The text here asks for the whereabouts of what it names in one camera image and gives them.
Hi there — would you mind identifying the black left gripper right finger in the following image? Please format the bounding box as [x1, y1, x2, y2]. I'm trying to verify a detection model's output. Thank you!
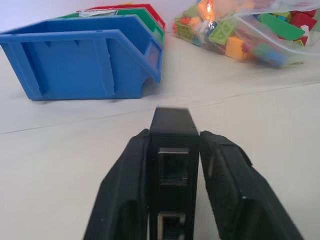
[198, 130, 305, 240]

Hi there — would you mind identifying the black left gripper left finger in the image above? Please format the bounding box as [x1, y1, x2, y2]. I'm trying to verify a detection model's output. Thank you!
[82, 128, 152, 240]

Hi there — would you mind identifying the small black box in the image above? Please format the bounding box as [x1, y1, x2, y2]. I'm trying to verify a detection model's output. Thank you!
[146, 106, 201, 240]

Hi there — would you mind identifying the clear box of toy blocks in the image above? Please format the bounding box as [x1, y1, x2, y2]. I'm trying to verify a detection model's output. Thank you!
[234, 6, 320, 65]

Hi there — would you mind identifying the blue plastic storage bin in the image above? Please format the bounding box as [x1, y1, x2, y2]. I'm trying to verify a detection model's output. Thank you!
[0, 14, 163, 102]

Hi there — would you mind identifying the clear bag of toy blocks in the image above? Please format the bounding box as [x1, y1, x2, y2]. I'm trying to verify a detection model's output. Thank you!
[172, 0, 305, 68]

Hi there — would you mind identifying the green plastic storage bin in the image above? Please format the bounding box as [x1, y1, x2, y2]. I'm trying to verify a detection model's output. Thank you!
[53, 7, 166, 46]

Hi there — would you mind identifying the red plastic storage bin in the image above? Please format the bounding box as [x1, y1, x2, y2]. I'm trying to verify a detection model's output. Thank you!
[76, 3, 167, 30]

